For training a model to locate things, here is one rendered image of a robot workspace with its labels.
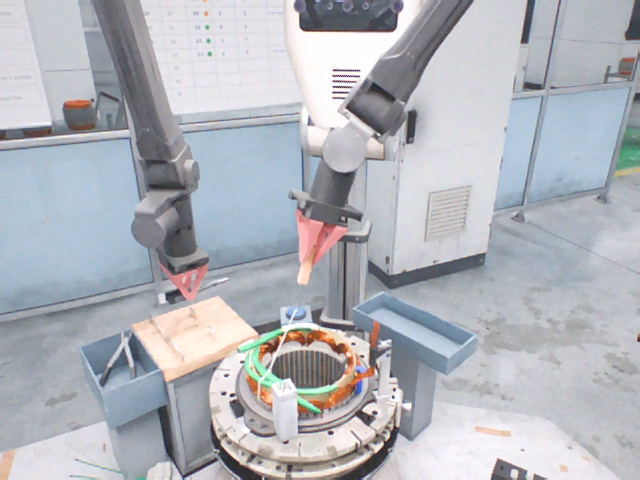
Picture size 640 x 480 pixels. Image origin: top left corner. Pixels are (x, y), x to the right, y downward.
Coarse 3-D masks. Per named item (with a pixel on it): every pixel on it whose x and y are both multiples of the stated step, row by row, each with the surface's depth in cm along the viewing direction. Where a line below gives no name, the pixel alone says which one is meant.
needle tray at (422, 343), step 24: (360, 312) 112; (384, 312) 119; (408, 312) 116; (384, 336) 109; (408, 336) 104; (432, 336) 111; (456, 336) 108; (408, 360) 108; (432, 360) 101; (456, 360) 101; (408, 384) 110; (432, 384) 114; (432, 408) 119; (408, 432) 115
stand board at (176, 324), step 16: (208, 304) 115; (224, 304) 115; (160, 320) 109; (176, 320) 109; (192, 320) 109; (208, 320) 109; (224, 320) 109; (240, 320) 109; (144, 336) 104; (160, 336) 104; (176, 336) 104; (192, 336) 104; (208, 336) 104; (224, 336) 104; (240, 336) 104; (256, 336) 105; (160, 352) 99; (192, 352) 99; (208, 352) 99; (224, 352) 101; (176, 368) 95; (192, 368) 98
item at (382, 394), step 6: (384, 342) 78; (390, 342) 78; (384, 360) 79; (390, 360) 80; (384, 366) 80; (378, 372) 80; (384, 372) 80; (378, 378) 81; (384, 378) 81; (378, 384) 81; (384, 384) 81; (378, 390) 82; (384, 390) 82; (378, 396) 82; (384, 396) 82; (390, 396) 83; (378, 402) 82
